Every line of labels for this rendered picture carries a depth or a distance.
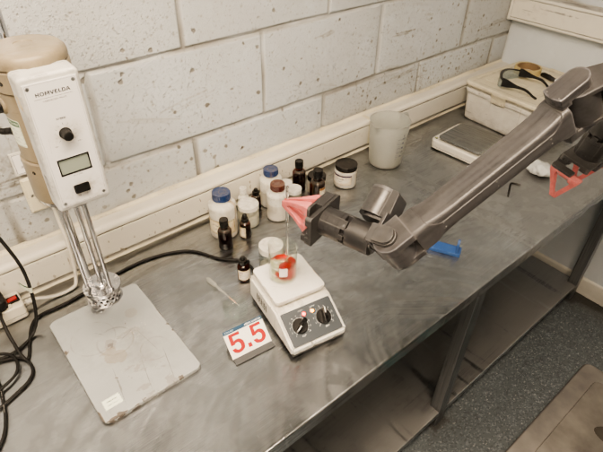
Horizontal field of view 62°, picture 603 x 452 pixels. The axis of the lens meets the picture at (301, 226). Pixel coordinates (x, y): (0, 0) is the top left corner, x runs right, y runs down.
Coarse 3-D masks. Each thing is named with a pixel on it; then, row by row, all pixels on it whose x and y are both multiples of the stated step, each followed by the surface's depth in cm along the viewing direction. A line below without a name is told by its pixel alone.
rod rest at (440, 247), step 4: (460, 240) 126; (436, 244) 129; (440, 244) 129; (444, 244) 129; (448, 244) 129; (432, 248) 128; (436, 248) 127; (440, 248) 127; (444, 248) 127; (448, 248) 127; (452, 248) 128; (456, 248) 126; (460, 248) 128; (440, 252) 128; (444, 252) 127; (448, 252) 127; (452, 252) 126; (456, 252) 126; (456, 256) 126
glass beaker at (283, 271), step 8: (272, 240) 105; (280, 240) 105; (288, 240) 105; (272, 248) 105; (280, 248) 107; (288, 248) 106; (296, 248) 103; (272, 256) 101; (288, 256) 100; (296, 256) 103; (272, 264) 103; (280, 264) 102; (288, 264) 102; (296, 264) 104; (272, 272) 104; (280, 272) 103; (288, 272) 103; (296, 272) 106; (272, 280) 106; (280, 280) 104; (288, 280) 105
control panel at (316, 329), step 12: (324, 300) 105; (288, 312) 102; (300, 312) 103; (312, 312) 104; (288, 324) 101; (312, 324) 103; (324, 324) 103; (336, 324) 104; (300, 336) 101; (312, 336) 102
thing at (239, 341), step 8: (240, 328) 102; (248, 328) 103; (256, 328) 104; (264, 328) 104; (232, 336) 101; (240, 336) 102; (248, 336) 103; (256, 336) 103; (264, 336) 104; (232, 344) 101; (240, 344) 102; (248, 344) 102; (256, 344) 103; (232, 352) 101
